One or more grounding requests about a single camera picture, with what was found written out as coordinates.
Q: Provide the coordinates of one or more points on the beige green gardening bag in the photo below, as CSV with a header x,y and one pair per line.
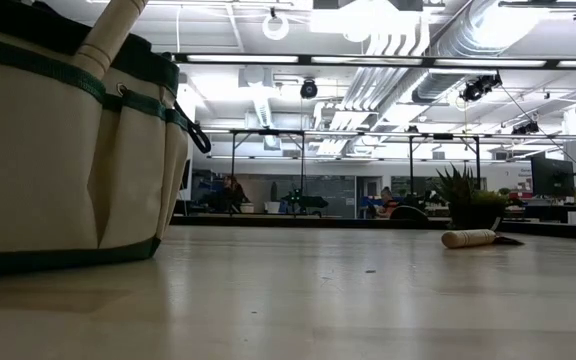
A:
x,y
28,165

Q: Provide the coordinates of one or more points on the black background robot arm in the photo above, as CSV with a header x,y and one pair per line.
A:
x,y
303,201

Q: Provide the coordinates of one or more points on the white container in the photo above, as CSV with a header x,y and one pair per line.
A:
x,y
246,207
272,207

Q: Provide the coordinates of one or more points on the person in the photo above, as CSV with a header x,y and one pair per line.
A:
x,y
388,202
233,192

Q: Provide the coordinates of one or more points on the black round ceiling speaker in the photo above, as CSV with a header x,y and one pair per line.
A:
x,y
309,89

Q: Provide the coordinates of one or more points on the black monitor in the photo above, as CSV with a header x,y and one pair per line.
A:
x,y
552,177
185,175

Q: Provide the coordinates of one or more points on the overhead LED light bar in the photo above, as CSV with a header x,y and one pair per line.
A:
x,y
305,60

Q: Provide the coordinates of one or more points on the potted succulent plant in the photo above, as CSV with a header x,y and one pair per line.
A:
x,y
473,217

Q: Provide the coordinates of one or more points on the black background rig frame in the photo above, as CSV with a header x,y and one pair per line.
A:
x,y
268,132

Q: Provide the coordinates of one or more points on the black ceiling camera cluster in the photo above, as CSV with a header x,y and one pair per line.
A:
x,y
478,89
525,128

